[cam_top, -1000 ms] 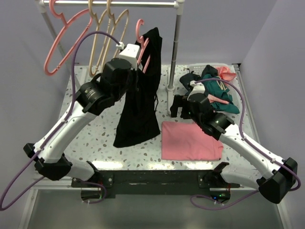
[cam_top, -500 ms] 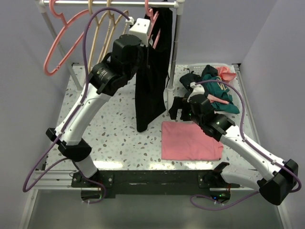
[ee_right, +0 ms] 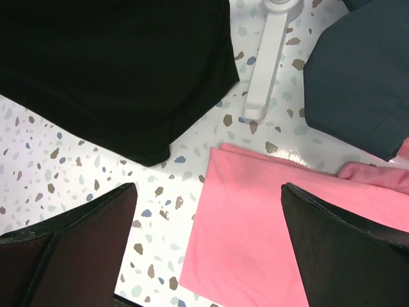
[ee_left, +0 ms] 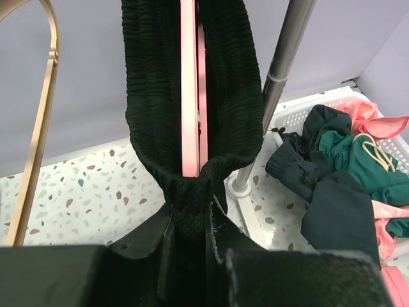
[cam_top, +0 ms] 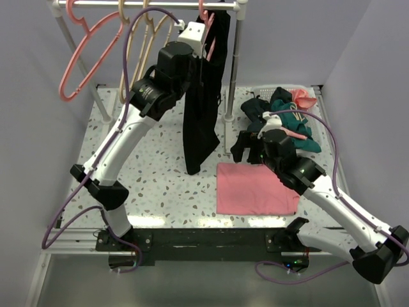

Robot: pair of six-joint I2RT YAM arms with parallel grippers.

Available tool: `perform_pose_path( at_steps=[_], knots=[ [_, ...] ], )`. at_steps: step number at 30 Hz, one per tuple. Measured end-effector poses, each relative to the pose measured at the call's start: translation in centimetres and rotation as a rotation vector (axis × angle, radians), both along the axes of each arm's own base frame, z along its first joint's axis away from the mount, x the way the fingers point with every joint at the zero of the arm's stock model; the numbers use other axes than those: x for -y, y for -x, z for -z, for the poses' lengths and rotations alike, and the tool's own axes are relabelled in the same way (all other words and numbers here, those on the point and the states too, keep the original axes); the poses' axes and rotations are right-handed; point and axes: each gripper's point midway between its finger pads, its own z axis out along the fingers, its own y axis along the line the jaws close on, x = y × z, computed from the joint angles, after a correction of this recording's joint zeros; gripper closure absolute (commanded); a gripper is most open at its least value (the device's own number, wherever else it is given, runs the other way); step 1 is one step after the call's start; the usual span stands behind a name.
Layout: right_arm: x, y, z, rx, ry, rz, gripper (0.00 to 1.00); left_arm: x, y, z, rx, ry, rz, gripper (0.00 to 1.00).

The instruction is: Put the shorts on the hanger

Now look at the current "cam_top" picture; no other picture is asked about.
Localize pink hanger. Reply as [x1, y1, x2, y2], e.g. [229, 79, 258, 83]
[59, 0, 125, 102]
[198, 0, 216, 61]

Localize black shorts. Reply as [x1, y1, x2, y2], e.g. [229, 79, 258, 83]
[183, 10, 231, 175]

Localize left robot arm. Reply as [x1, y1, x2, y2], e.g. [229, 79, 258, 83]
[70, 42, 196, 251]

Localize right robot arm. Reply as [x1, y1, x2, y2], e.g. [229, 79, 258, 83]
[231, 129, 408, 284]

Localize beige hanger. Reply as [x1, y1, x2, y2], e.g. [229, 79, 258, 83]
[118, 1, 152, 104]
[118, 1, 173, 94]

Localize pink hanger on rack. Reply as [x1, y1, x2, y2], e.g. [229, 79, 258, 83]
[59, 0, 125, 102]

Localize dark navy garment in basket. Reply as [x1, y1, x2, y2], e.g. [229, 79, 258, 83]
[240, 87, 292, 132]

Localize folded pink cloth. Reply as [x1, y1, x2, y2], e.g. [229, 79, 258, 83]
[217, 163, 300, 216]

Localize green garment in basket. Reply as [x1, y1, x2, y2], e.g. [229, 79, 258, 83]
[270, 99, 321, 153]

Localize pink garment in basket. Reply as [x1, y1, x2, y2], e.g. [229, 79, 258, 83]
[282, 88, 317, 139]

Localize white laundry basket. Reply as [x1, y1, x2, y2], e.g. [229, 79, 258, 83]
[241, 87, 321, 154]

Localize metal clothes rack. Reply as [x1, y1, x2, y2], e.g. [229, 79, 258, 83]
[47, 0, 249, 153]

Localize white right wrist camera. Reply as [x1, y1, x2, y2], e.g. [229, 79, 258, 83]
[258, 112, 282, 139]

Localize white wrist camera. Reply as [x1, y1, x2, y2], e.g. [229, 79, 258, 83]
[177, 22, 205, 54]
[258, 112, 282, 139]

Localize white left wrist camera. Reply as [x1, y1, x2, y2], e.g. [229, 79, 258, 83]
[177, 22, 205, 54]

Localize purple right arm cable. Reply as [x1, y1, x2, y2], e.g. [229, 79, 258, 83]
[254, 109, 409, 285]

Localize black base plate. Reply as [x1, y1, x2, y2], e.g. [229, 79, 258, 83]
[95, 225, 323, 269]

